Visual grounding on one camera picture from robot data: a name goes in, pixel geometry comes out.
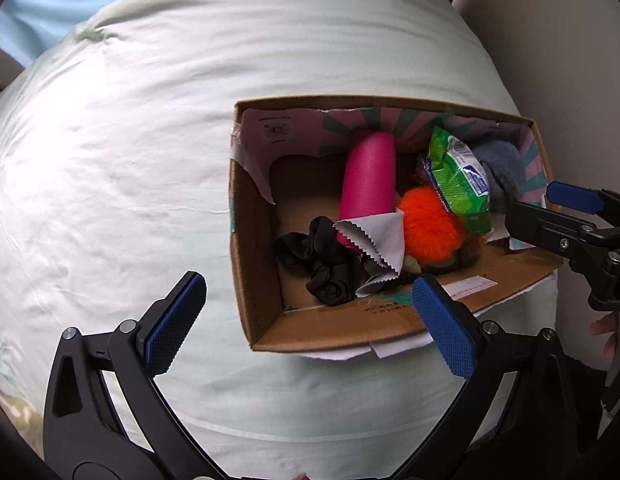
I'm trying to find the grey fluffy sock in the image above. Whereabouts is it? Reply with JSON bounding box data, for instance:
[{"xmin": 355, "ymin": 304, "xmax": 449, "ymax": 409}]
[{"xmin": 472, "ymin": 140, "xmax": 526, "ymax": 214}]

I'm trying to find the orange fluffy pompom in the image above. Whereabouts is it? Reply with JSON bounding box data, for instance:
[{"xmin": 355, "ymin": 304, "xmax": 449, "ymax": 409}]
[{"xmin": 398, "ymin": 186, "xmax": 467, "ymax": 266}]

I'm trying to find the green wet wipes pack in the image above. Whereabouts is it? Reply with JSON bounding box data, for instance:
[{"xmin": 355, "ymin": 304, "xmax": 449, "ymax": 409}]
[{"xmin": 424, "ymin": 126, "xmax": 491, "ymax": 235}]

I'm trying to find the grey microfiber cloth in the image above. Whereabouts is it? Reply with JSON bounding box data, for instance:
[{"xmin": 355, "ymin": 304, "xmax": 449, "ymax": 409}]
[{"xmin": 334, "ymin": 209, "xmax": 404, "ymax": 298}]

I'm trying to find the black fabric scrunchie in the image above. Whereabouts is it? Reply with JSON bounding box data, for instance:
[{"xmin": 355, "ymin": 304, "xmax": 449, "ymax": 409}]
[{"xmin": 274, "ymin": 216, "xmax": 364, "ymax": 307}]

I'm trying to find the pink leather pouch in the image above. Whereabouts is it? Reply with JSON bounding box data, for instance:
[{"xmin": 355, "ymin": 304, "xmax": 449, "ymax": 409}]
[{"xmin": 337, "ymin": 131, "xmax": 397, "ymax": 250}]

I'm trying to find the white paper towel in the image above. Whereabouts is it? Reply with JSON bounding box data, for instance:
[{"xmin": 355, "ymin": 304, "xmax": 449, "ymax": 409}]
[{"xmin": 487, "ymin": 212, "xmax": 510, "ymax": 243}]

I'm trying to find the person's right hand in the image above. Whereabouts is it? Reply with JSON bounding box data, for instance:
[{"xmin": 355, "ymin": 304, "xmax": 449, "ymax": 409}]
[{"xmin": 590, "ymin": 312, "xmax": 618, "ymax": 359}]

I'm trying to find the open cardboard box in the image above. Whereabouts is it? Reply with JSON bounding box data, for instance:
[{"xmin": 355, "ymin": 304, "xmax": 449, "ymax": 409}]
[{"xmin": 230, "ymin": 96, "xmax": 562, "ymax": 354}]

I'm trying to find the light green bed sheet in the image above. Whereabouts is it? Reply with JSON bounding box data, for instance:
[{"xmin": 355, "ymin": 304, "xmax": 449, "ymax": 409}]
[{"xmin": 0, "ymin": 0, "xmax": 516, "ymax": 479}]

